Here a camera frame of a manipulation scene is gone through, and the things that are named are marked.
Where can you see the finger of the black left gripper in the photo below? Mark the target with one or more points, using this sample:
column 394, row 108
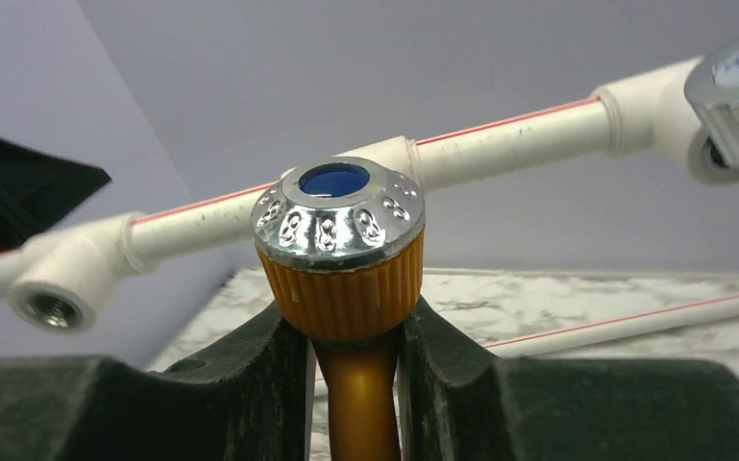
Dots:
column 37, row 191

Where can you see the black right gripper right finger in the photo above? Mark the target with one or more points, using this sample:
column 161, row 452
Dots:
column 459, row 401

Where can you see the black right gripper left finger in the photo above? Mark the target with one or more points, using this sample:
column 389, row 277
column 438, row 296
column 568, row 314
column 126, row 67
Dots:
column 243, row 397

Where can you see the yellow water faucet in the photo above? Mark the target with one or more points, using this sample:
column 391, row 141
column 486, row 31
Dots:
column 342, row 245

